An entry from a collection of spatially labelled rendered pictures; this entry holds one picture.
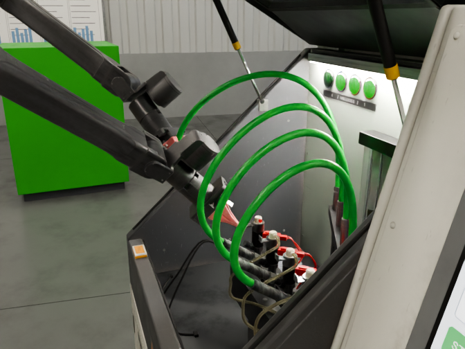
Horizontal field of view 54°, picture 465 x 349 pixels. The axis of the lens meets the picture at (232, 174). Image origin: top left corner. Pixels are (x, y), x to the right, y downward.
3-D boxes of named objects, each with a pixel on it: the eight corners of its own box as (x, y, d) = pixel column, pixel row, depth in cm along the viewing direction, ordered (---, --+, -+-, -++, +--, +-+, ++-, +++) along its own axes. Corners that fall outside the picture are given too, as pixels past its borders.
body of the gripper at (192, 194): (229, 191, 95) (203, 168, 93) (196, 224, 97) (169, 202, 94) (227, 181, 101) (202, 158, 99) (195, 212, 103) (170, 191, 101)
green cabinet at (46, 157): (116, 163, 505) (105, 40, 462) (129, 189, 429) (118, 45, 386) (22, 174, 471) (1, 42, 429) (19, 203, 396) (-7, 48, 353)
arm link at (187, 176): (158, 165, 98) (154, 176, 93) (180, 144, 96) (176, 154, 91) (183, 185, 100) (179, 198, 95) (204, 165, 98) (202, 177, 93)
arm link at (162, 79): (122, 84, 113) (108, 83, 105) (156, 53, 111) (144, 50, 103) (152, 122, 114) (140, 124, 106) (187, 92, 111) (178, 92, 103)
